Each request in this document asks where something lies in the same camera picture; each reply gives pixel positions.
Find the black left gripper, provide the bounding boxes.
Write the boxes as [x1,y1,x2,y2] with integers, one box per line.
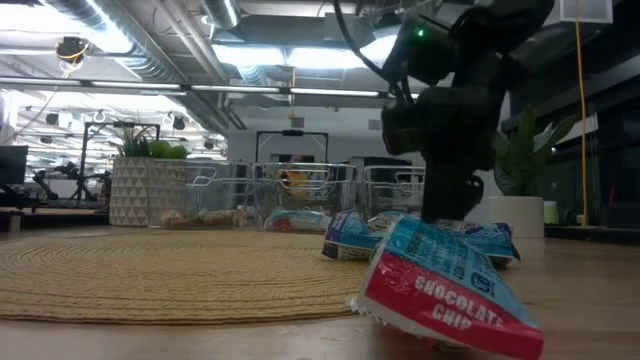
[418,87,506,225]

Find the white and green granola bar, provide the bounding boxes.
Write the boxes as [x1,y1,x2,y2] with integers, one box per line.
[368,210,426,237]

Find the blue chocolate chip granola bar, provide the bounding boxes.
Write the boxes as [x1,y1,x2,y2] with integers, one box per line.
[347,214,546,360]

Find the blue granola bar dark ends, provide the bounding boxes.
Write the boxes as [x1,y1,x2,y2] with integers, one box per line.
[321,208,522,269]

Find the blue granola bar red patch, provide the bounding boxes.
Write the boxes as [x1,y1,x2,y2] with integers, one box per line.
[263,208,332,234]

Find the snake plant in white pot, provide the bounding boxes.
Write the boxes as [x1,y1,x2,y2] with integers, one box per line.
[487,104,581,240]

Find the clear plastic bin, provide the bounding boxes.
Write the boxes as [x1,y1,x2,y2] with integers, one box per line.
[362,164,426,221]
[252,161,359,235]
[148,159,254,231]

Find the person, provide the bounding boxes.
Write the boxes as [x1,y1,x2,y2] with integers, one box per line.
[279,153,321,201]

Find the white ceiling box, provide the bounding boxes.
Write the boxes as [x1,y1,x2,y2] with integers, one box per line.
[558,0,614,25]

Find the long ceiling light strip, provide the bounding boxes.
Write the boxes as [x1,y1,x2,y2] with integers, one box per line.
[0,75,401,101]

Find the round woven yellow placemat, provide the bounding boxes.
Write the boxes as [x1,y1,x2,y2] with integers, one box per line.
[0,230,374,326]

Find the succulent in patterned pot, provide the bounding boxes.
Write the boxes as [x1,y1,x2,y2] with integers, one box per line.
[108,122,191,229]

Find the black monitor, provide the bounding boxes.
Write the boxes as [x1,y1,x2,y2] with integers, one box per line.
[0,144,30,185]

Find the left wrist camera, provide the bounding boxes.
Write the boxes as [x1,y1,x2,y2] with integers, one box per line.
[380,99,424,156]

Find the yellow cable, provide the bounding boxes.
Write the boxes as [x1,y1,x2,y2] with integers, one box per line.
[573,19,590,227]

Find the black metal frame stand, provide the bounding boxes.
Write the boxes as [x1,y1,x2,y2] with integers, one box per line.
[254,129,330,164]
[78,121,162,201]

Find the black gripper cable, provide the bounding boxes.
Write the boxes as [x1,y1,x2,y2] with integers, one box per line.
[332,0,416,109]

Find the silver ventilation duct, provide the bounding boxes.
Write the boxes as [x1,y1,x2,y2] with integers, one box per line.
[199,0,242,30]

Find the black ceiling cable reel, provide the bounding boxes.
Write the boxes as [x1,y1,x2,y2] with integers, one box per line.
[54,35,91,65]

